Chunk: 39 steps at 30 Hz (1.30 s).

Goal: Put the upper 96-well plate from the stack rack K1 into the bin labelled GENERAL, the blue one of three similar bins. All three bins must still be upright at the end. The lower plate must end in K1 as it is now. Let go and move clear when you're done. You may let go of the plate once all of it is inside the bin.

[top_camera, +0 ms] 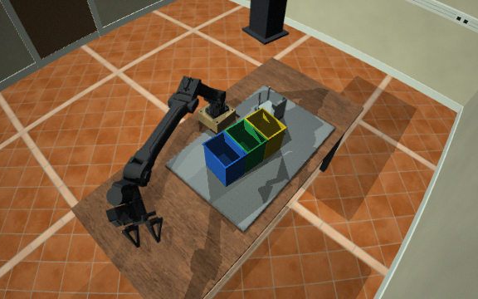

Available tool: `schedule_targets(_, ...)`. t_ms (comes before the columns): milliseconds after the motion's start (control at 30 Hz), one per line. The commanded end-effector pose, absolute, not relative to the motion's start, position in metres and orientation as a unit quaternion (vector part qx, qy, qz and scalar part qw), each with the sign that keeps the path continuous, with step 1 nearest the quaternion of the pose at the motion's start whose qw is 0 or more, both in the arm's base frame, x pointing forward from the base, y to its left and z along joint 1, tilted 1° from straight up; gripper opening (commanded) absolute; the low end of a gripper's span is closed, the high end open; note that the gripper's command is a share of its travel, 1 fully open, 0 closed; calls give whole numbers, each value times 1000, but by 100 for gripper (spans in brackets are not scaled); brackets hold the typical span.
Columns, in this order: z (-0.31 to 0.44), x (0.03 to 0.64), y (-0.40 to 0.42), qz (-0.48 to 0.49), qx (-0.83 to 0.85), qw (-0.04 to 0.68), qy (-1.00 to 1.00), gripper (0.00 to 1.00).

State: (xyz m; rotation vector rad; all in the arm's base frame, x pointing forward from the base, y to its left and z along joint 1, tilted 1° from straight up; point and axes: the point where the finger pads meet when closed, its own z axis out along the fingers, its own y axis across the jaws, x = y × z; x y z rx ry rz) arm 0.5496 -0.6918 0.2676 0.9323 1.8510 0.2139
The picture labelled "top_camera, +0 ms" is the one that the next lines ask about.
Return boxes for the olive yellow bin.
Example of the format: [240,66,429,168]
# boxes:
[244,107,287,159]

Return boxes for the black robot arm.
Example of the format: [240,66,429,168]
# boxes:
[106,76,229,227]

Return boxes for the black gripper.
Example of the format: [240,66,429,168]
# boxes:
[121,199,163,248]

